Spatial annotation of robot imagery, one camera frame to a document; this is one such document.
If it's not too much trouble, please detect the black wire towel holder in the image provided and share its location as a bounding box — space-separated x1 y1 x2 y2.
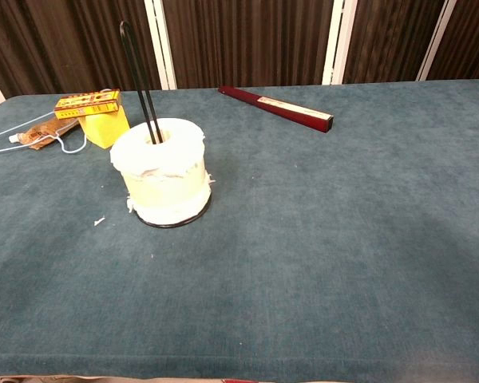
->
119 20 213 230

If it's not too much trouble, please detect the yellow red printed box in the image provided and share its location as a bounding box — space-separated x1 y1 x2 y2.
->
53 89 122 121

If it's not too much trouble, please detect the green table cloth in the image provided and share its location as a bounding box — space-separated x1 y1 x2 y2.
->
0 78 479 380

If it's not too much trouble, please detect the white paper towel roll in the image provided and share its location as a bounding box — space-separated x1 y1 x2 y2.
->
109 117 217 226

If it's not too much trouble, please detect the brown squeeze tube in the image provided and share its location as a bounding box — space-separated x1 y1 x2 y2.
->
8 117 81 151

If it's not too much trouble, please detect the white cable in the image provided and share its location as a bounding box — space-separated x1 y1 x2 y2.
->
0 111 88 156

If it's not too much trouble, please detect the yellow plastic block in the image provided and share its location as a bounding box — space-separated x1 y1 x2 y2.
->
77 105 131 151

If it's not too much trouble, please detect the long dark red box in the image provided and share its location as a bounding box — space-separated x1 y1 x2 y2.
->
217 85 335 135

